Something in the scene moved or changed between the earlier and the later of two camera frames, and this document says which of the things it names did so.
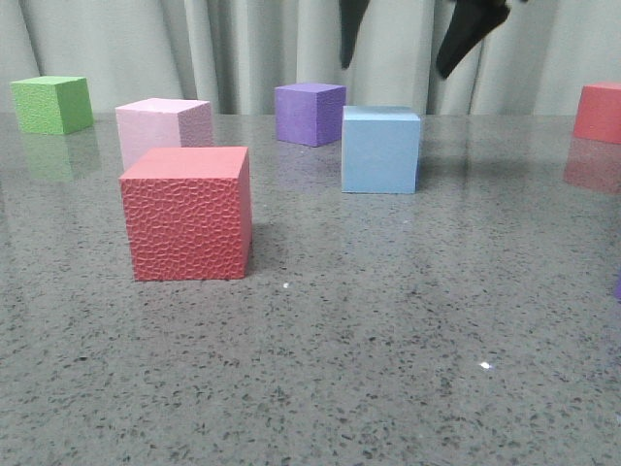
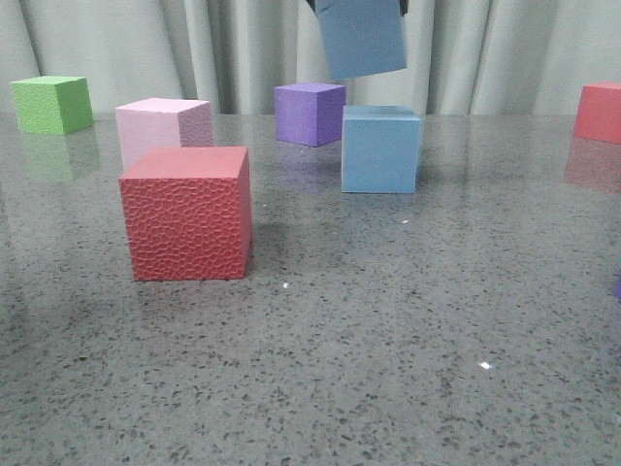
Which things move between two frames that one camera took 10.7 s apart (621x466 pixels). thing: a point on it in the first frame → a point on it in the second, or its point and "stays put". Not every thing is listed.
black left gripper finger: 350,14 → 312,3
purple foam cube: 310,114 stays put
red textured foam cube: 188,214 stays put
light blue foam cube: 379,149 stays put
